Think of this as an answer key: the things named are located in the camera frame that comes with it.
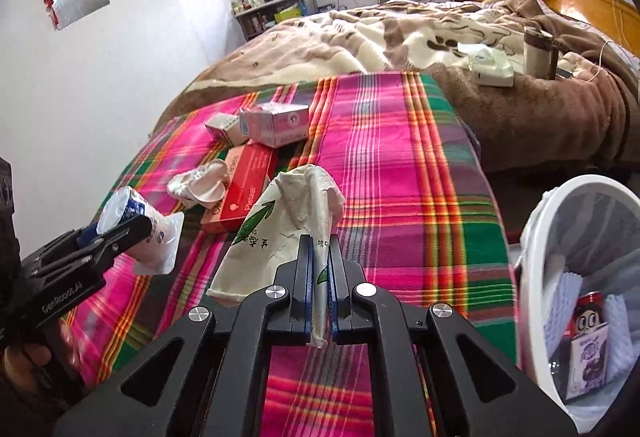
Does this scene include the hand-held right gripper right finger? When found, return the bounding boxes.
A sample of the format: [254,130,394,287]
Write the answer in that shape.
[327,239,578,437]

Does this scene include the purple drink carton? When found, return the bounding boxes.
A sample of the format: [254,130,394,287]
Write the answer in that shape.
[565,323,611,401]

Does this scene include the cluttered shelf rack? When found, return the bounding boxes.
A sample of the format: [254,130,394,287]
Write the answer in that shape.
[231,0,317,42]

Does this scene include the green box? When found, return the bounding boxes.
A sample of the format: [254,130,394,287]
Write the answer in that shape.
[274,4,304,23]

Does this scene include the white charging cable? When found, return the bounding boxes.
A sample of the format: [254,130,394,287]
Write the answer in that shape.
[584,0,637,84]

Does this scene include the white foam net sleeve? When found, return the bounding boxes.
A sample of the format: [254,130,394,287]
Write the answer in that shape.
[606,293,639,363]
[547,269,584,356]

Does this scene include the red cartoon drink can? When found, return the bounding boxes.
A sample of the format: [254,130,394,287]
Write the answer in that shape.
[567,289,606,343]

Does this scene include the flat red box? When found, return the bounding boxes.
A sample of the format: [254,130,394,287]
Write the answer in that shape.
[201,143,279,234]

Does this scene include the white blue plastic pouch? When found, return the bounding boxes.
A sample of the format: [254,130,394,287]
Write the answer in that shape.
[96,186,186,276]

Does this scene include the beige paper bag leaf print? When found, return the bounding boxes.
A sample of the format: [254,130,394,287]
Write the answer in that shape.
[206,163,347,348]

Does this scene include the red hanging ornament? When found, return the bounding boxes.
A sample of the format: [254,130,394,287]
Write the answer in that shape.
[42,0,64,28]

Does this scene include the brown cream patterned blanket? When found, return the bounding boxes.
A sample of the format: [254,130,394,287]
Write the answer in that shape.
[150,0,640,174]

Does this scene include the white round waste bin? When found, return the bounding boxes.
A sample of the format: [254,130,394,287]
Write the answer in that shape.
[515,174,640,436]

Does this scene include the pink cardboard box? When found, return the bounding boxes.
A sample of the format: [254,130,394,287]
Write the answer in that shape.
[239,103,310,149]

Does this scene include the pink green plaid cloth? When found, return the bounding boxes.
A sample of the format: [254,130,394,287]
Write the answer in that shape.
[60,71,519,437]

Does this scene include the small white carton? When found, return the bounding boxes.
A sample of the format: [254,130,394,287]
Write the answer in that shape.
[204,113,242,143]

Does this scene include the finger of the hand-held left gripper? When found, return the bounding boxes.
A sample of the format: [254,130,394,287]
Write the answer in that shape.
[20,223,103,265]
[30,216,154,279]

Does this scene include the person's left hand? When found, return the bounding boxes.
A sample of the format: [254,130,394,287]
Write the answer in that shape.
[4,342,54,386]

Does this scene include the white tissue box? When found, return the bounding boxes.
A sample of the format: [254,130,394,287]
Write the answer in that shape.
[457,42,516,88]

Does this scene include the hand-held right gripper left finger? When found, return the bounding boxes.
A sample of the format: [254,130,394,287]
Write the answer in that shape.
[52,234,316,437]

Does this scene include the crumpled white paper cup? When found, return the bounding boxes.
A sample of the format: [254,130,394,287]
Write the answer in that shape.
[166,161,228,209]

